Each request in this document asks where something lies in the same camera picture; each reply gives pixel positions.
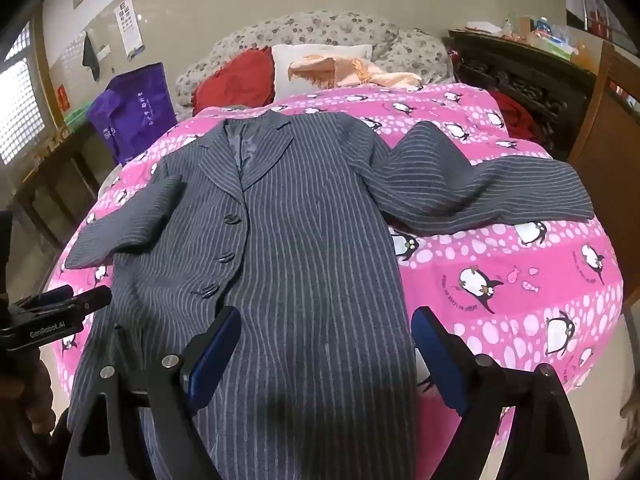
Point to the eye chart wall poster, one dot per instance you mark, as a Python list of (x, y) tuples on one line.
[(129, 25)]

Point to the green box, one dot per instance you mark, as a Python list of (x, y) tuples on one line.
[(555, 46)]

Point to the pink penguin printed blanket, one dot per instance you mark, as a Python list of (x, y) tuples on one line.
[(500, 270)]

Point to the white pillow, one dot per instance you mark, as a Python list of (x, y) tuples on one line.
[(281, 75)]

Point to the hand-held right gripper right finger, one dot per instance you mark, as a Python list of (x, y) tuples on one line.
[(440, 360)]

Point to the person's left hand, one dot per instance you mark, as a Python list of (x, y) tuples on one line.
[(40, 395)]

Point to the metal rack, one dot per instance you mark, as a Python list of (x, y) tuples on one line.
[(600, 10)]

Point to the purple shopping bag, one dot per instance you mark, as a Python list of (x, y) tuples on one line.
[(135, 110)]

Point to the grey striped coat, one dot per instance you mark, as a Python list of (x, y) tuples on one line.
[(310, 240)]

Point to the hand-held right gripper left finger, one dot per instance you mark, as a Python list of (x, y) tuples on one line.
[(215, 355)]

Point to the dark wooden desk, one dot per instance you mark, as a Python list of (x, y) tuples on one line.
[(60, 185)]

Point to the green tray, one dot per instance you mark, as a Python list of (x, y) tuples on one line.
[(79, 115)]

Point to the dark hanging cloth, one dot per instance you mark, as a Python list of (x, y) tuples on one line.
[(91, 57)]

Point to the latticed window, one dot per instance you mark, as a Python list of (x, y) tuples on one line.
[(17, 105)]

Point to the dark wooden headboard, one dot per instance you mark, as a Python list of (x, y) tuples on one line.
[(530, 90)]

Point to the peach fringed cloth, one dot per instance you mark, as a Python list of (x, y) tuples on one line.
[(325, 70)]

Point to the brown wooden door panel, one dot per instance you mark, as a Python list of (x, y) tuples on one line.
[(610, 150)]

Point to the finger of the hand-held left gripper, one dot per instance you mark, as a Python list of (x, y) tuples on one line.
[(52, 294), (92, 299)]

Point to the red cloth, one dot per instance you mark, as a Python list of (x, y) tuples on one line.
[(515, 115)]

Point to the red pillow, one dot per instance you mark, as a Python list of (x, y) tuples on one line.
[(235, 80)]

